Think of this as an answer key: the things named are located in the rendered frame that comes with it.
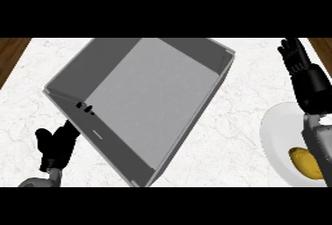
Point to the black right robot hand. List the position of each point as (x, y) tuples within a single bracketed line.
[(307, 79)]

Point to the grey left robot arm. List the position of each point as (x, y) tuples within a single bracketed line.
[(42, 179)]

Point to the yellow lemon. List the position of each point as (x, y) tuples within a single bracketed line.
[(303, 161)]

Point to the grey open cardboard box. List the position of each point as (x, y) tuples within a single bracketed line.
[(155, 96)]

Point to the white round plate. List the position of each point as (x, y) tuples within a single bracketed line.
[(281, 137)]

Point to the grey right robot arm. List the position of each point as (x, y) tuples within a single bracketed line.
[(319, 146)]

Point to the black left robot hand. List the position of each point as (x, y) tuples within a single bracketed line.
[(57, 148)]

